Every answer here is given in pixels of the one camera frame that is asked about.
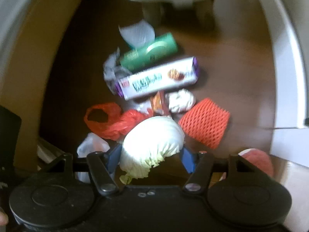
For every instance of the grey mattress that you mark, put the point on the grey mattress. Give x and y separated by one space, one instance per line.
17 17

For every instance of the red plastic bag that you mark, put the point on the red plastic bag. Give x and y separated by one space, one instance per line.
113 125

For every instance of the green snack packet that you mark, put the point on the green snack packet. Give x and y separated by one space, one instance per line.
149 53

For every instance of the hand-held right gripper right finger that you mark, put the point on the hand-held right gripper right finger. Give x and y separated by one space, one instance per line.
188 161

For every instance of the orange foam fruit net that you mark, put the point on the orange foam fruit net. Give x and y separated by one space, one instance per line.
205 123

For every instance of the orange snack wrapper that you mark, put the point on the orange snack wrapper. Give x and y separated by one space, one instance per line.
158 104

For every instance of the white plastic bag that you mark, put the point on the white plastic bag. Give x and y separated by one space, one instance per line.
93 145

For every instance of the white crumpled tissue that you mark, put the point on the white crumpled tissue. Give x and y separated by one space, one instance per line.
181 100

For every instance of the napa cabbage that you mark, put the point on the napa cabbage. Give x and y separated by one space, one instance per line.
149 142

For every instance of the grey plastic bag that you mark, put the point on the grey plastic bag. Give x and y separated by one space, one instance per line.
137 33

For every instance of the pink foam fruit net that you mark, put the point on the pink foam fruit net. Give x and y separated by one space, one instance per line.
259 160

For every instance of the wooden bed frame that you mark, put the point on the wooden bed frame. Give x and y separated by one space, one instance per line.
43 53

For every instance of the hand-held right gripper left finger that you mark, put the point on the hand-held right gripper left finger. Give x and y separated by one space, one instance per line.
113 158

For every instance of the white baseboard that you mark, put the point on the white baseboard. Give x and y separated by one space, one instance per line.
284 53

